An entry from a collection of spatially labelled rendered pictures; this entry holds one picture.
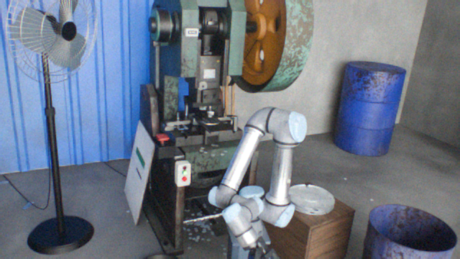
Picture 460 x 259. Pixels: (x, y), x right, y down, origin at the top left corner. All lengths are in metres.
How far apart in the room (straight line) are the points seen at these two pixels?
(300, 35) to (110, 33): 1.71
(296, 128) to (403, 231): 1.14
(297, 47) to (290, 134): 0.74
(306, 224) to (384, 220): 0.45
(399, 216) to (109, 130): 2.40
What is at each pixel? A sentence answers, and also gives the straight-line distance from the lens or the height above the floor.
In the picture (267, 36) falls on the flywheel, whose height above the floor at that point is 1.29.
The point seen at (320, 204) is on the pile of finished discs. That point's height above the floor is 0.39.
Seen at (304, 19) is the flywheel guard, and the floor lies 1.42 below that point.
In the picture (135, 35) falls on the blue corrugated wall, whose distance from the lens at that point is 3.44.
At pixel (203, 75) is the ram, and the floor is 1.06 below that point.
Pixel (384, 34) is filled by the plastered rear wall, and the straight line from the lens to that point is 4.97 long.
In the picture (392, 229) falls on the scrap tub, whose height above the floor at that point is 0.32.
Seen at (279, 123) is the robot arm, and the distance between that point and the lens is 1.63.
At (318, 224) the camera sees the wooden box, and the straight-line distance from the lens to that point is 2.32.
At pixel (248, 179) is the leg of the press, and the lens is 2.51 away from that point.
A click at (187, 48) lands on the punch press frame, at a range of 2.24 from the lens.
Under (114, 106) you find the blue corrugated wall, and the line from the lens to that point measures 3.53.
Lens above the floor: 1.58
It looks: 20 degrees down
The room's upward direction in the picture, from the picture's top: 4 degrees clockwise
